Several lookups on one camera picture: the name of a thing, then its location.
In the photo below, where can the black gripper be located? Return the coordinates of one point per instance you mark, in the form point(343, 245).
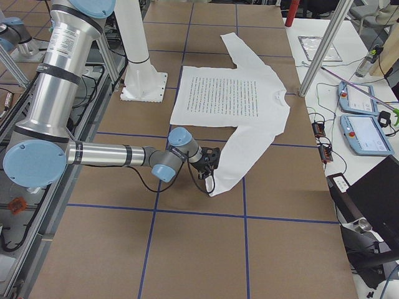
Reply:
point(209, 155)

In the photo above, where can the white long-sleeve printed shirt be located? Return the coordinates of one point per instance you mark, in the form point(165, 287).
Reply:
point(249, 98)

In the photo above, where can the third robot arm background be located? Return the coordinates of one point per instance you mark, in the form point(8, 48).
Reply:
point(18, 42)

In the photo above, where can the black orange adapter box upper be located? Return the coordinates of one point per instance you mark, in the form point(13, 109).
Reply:
point(318, 129)

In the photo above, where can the black orange adapter box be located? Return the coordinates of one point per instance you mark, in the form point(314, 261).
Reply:
point(325, 154)
point(318, 129)

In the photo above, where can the black orange adapter box lower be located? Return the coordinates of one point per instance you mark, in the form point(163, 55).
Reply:
point(325, 154)

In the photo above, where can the silver framed tray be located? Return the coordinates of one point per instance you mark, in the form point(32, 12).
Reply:
point(310, 45)

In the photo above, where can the upper blue teach pendant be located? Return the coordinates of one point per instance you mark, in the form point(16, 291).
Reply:
point(353, 101)

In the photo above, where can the blue teach pendant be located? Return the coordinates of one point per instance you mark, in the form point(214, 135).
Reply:
point(364, 136)
point(353, 101)

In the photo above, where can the lower blue teach pendant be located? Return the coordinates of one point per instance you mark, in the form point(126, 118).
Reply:
point(364, 136)

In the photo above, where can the black laptop computer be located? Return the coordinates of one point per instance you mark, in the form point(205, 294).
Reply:
point(374, 196)

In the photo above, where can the clear plastic water bottle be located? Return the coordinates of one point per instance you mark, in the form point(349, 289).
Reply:
point(369, 60)

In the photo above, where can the purple green grabber stick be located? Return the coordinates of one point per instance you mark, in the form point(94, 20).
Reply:
point(386, 105)

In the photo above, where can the white pedestal column with base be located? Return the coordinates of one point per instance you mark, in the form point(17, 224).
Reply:
point(142, 81)

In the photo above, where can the aluminium frame post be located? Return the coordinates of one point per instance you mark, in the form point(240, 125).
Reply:
point(328, 37)

